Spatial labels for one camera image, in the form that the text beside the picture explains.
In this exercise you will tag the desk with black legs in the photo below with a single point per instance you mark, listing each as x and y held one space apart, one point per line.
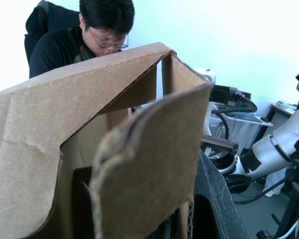
285 109

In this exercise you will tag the small brown cardboard box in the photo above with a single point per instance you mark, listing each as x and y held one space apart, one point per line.
52 112

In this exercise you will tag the thin-rimmed eyeglasses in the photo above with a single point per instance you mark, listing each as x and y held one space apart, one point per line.
108 46

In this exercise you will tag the black metal stand frame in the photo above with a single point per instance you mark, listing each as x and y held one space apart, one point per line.
292 206

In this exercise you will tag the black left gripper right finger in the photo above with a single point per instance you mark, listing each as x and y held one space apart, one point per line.
221 204

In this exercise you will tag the white side table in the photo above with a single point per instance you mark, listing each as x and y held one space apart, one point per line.
249 119

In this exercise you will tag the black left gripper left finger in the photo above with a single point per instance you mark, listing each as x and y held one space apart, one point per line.
81 206

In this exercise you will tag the black office chair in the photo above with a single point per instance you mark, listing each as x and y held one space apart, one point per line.
40 20

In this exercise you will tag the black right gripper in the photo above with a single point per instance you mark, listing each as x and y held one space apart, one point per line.
221 155

